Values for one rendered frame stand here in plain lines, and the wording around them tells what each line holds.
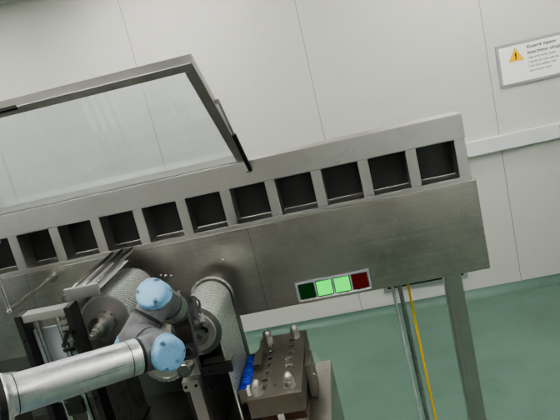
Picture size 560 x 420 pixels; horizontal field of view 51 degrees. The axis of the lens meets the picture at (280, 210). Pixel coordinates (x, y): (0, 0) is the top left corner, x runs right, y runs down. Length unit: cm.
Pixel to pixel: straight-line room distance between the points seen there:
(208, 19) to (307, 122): 98
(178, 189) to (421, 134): 80
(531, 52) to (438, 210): 258
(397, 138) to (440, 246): 38
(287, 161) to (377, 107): 238
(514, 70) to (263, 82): 170
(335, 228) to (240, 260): 33
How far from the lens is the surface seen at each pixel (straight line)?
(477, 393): 242
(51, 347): 178
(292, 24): 420
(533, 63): 440
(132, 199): 201
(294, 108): 420
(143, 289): 139
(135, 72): 155
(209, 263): 200
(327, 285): 198
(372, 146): 188
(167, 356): 127
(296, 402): 176
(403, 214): 193
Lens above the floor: 189
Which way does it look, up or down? 13 degrees down
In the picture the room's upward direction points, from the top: 14 degrees counter-clockwise
